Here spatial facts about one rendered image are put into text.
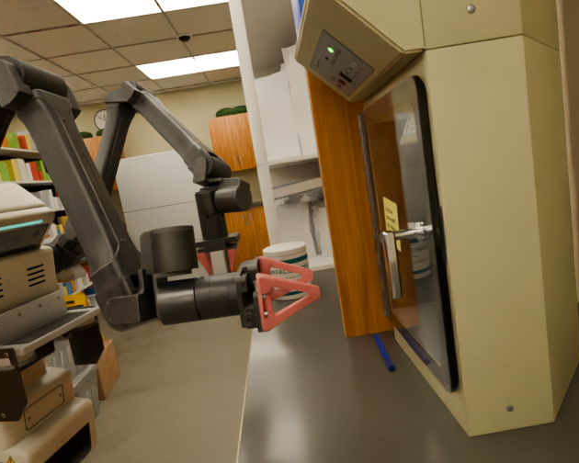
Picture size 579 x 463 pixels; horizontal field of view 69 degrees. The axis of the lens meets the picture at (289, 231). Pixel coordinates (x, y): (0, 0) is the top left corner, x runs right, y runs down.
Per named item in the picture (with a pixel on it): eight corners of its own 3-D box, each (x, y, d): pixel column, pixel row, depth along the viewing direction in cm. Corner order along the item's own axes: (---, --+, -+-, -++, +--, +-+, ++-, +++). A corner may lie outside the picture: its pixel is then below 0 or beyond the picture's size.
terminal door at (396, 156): (391, 317, 83) (364, 111, 78) (459, 398, 53) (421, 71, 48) (387, 318, 83) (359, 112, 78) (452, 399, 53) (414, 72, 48)
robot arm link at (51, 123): (48, 95, 71) (-19, 74, 61) (69, 75, 70) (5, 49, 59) (155, 324, 64) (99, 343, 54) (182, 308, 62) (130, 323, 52)
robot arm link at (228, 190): (220, 170, 100) (195, 158, 93) (259, 163, 94) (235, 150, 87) (216, 220, 98) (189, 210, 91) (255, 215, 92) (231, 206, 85)
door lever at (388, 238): (432, 294, 54) (425, 289, 57) (424, 222, 53) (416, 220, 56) (391, 301, 54) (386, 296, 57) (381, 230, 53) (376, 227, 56)
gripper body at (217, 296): (253, 259, 61) (202, 266, 60) (249, 275, 51) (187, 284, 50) (259, 303, 61) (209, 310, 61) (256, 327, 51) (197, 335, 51)
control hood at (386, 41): (363, 101, 78) (355, 45, 77) (426, 49, 46) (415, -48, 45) (301, 110, 78) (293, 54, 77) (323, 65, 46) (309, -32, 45)
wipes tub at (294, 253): (311, 285, 135) (303, 239, 133) (315, 296, 122) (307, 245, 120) (270, 291, 135) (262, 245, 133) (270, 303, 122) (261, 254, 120)
